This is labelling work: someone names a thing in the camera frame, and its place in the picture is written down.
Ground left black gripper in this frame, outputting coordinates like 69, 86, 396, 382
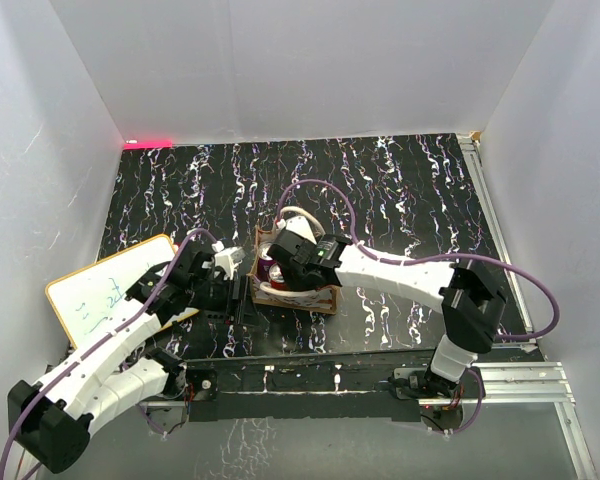
188, 273, 262, 327

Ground burlap canvas tote bag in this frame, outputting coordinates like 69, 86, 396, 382
248, 206, 338, 314

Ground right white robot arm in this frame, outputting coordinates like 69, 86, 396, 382
268, 229, 506, 398

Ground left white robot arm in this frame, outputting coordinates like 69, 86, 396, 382
3, 240, 245, 474

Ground purple Fanta can left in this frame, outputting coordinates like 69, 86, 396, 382
257, 241, 275, 279

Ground yellow-framed whiteboard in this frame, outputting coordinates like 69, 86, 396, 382
45, 234, 176, 349

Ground pink tape strip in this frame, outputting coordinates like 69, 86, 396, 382
123, 140, 173, 150

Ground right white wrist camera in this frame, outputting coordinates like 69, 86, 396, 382
276, 215, 316, 244

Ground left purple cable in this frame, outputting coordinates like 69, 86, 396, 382
0, 228, 226, 480

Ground purple cable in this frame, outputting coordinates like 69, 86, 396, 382
277, 178, 561, 434
0, 228, 226, 480

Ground aluminium frame rail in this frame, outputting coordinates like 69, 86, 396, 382
457, 131, 600, 480

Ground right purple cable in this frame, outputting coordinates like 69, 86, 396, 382
277, 178, 561, 434

